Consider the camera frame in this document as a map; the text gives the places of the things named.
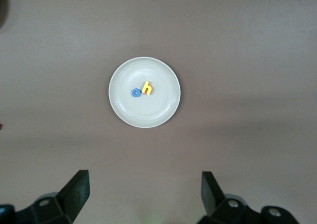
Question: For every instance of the beige brown plate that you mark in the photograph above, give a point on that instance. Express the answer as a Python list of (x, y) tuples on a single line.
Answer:
[(153, 110)]

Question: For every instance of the yellow letter h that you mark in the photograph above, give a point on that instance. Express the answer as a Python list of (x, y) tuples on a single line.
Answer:
[(146, 86)]

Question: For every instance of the brown table cover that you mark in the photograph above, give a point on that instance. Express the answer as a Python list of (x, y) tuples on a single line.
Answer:
[(223, 60)]

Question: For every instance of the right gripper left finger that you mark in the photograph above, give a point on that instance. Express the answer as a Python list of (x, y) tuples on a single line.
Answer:
[(71, 196)]

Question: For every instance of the blue letter o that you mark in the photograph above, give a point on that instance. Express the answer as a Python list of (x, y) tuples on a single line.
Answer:
[(132, 92)]

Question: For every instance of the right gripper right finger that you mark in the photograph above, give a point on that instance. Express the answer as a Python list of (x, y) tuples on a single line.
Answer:
[(215, 199)]

